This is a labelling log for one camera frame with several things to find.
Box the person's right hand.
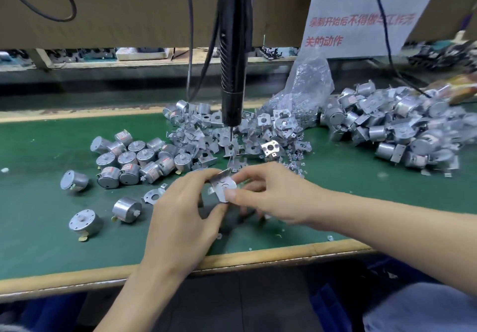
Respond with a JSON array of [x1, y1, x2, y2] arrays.
[[224, 161, 336, 228]]

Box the person's left hand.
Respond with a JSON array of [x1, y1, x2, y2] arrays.
[[142, 168, 232, 277]]

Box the silver metal bracket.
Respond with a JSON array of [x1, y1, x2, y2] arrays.
[[143, 185, 168, 206], [207, 168, 234, 187]]

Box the silver round motor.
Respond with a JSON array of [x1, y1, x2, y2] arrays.
[[209, 177, 239, 204]]

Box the pile of metal brackets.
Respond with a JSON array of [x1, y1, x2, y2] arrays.
[[162, 99, 314, 174]]

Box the pile of silver motors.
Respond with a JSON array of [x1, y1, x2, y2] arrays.
[[60, 129, 195, 241]]

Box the pile of assembled motors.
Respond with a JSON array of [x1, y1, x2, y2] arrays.
[[320, 80, 477, 174]]

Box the black electric screwdriver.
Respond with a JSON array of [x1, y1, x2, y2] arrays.
[[218, 0, 256, 128]]

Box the person's right forearm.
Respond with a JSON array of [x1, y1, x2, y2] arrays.
[[320, 190, 477, 295]]

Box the person's left forearm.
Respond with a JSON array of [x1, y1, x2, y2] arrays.
[[95, 261, 198, 332]]

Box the small clear plastic bag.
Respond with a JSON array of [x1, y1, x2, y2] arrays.
[[261, 48, 336, 128]]

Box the dark blue crate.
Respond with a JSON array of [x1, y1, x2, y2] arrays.
[[309, 257, 418, 332]]

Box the grey blue trousers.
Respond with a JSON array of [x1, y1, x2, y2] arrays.
[[364, 282, 477, 332]]

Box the orange packet in plastic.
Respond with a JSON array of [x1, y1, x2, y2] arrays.
[[440, 75, 477, 104]]

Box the white paper sign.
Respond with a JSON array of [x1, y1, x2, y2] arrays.
[[300, 0, 446, 59]]

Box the brown back panel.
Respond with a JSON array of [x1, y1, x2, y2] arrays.
[[0, 0, 477, 49]]

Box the black hanging cable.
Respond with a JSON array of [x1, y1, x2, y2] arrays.
[[190, 15, 221, 104], [181, 0, 196, 104]]

